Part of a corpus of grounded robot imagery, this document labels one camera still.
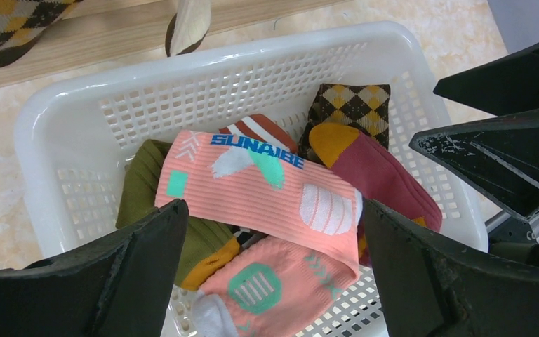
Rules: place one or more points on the white plastic mesh basket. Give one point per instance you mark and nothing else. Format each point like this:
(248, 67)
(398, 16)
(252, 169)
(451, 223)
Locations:
(74, 138)

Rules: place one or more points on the maroon striped sock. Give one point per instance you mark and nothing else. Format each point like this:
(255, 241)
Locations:
(366, 165)

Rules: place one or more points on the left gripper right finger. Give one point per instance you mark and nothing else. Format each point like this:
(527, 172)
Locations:
(431, 285)

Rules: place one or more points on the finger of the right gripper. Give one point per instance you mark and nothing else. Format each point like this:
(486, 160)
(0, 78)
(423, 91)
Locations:
(505, 86)
(498, 157)

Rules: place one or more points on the wooden hanger rack frame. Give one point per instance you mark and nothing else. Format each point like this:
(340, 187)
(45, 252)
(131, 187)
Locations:
(97, 31)

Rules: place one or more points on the grey sock with red stripes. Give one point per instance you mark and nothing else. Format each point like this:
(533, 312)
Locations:
(260, 127)

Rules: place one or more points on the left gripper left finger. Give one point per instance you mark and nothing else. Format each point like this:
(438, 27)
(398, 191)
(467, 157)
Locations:
(117, 285)

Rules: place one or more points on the cream sock brown toe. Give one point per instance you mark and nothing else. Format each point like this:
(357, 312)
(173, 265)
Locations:
(188, 27)

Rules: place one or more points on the brown yellow argyle sock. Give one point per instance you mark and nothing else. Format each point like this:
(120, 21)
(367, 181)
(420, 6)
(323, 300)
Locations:
(361, 107)

